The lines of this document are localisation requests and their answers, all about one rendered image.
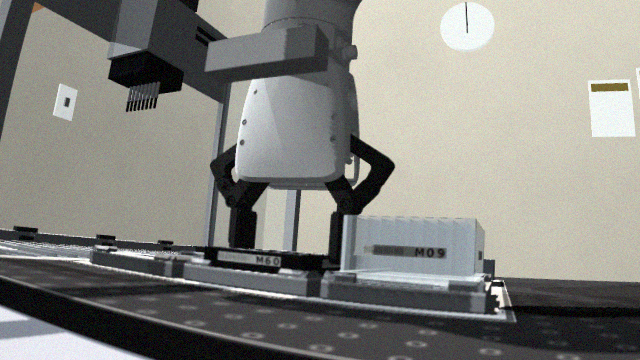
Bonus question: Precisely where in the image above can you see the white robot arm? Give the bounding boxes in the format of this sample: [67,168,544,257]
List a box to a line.
[205,0,362,84]

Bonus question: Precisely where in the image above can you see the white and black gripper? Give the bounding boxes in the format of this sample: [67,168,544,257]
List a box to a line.
[210,58,395,265]

